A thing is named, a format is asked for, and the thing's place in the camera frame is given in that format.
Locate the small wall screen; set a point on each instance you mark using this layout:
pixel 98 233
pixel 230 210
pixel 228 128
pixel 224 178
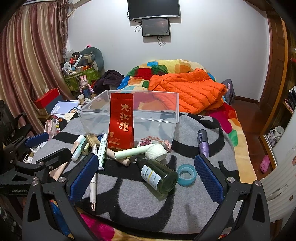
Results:
pixel 155 27

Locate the rabbit figure bottle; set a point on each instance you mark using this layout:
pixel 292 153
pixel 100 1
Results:
pixel 85 87

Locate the pink headphones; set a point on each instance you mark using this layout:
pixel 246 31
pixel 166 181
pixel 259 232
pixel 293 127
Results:
pixel 51 128

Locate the red tea pouch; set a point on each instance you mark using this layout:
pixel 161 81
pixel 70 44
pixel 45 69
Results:
pixel 121 120

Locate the pale green tube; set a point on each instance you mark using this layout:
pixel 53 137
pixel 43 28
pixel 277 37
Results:
pixel 131 152

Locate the grey black blanket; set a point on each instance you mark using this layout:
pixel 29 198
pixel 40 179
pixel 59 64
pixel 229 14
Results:
pixel 138 204

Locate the white bandage roll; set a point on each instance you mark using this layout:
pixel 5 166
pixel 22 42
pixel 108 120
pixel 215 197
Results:
pixel 155 152

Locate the beige cosmetic stick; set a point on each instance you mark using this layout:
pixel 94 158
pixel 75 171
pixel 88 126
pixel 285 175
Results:
pixel 120 160

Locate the colourful patchwork quilt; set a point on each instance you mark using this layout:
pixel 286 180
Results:
pixel 232 121

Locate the small amber perfume bottle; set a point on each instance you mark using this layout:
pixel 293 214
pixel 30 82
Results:
pixel 92 139

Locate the beige cosmetic tube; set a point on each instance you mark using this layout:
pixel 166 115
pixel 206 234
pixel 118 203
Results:
pixel 59 169

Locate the white plastic bag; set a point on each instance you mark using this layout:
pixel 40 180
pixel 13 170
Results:
pixel 275 135

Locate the dark green glass bottle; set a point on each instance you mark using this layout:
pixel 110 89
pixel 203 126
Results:
pixel 161 178

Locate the small mint green bottle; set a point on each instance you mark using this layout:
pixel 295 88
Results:
pixel 77 150

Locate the blue notebook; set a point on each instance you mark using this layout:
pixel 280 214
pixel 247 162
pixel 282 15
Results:
pixel 64 107

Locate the brown wooden door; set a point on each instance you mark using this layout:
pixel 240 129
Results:
pixel 275 69

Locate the striped brown curtain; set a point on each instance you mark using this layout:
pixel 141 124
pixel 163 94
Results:
pixel 27 58

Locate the black chair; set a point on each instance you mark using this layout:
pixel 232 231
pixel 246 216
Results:
pixel 10 122

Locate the black wall monitor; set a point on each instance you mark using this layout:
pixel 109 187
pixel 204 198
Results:
pixel 153 9

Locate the clear plastic storage box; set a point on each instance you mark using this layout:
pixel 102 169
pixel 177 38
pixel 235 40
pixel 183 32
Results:
pixel 150 111

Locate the red box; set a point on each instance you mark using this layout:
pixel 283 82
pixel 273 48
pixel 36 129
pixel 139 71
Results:
pixel 47 98

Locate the black orange device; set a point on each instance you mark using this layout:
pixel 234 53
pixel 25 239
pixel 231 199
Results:
pixel 61 124

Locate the purple spray tube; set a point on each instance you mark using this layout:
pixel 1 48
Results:
pixel 203 146

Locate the white green ointment tube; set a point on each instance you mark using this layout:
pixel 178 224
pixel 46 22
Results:
pixel 102 157

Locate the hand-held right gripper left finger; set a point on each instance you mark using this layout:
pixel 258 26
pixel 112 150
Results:
pixel 82 178

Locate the orange down jacket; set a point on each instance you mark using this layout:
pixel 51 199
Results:
pixel 189 90

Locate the green patterned storage bag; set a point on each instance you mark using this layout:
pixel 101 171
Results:
pixel 74 81

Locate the pink shoe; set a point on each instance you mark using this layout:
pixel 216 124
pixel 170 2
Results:
pixel 265 164

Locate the white ballpoint pen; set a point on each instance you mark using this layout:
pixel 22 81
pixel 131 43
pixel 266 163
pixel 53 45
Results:
pixel 93 192

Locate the white wardrobe door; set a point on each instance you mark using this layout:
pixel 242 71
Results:
pixel 281 176

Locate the blue tape roll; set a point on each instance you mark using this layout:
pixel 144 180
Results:
pixel 186 179

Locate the dark clothes pile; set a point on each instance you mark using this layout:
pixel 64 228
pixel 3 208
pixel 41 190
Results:
pixel 108 78

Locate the grey backpack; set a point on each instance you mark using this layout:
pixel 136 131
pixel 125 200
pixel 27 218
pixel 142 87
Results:
pixel 227 91

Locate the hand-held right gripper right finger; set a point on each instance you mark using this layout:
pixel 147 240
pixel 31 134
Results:
pixel 209 179

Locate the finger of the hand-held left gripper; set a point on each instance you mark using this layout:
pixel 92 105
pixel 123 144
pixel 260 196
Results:
pixel 57 155
pixel 37 139

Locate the grey neck pillow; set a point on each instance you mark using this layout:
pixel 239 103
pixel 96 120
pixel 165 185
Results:
pixel 98 59

